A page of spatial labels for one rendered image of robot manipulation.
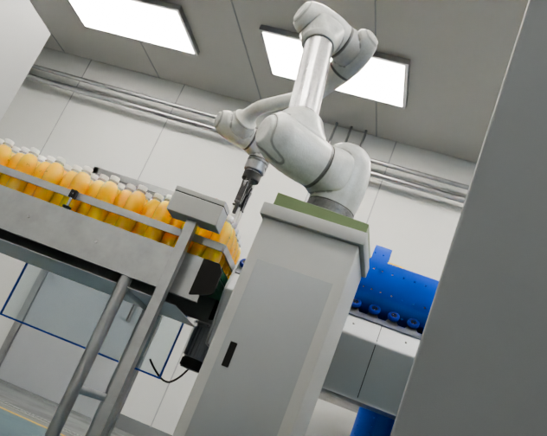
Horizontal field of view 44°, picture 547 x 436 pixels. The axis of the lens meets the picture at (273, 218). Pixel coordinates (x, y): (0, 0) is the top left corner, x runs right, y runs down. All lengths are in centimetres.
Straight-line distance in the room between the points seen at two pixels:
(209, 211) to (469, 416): 198
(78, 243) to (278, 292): 103
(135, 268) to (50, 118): 518
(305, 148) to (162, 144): 505
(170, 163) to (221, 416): 518
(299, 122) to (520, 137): 144
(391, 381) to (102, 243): 119
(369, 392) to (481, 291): 198
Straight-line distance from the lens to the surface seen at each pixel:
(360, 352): 252
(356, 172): 210
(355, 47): 253
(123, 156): 708
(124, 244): 262
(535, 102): 67
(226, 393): 187
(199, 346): 296
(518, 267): 60
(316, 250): 193
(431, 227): 630
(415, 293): 257
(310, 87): 222
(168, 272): 246
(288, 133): 200
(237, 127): 271
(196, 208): 248
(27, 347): 672
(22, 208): 282
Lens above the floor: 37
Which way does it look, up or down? 17 degrees up
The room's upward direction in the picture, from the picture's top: 22 degrees clockwise
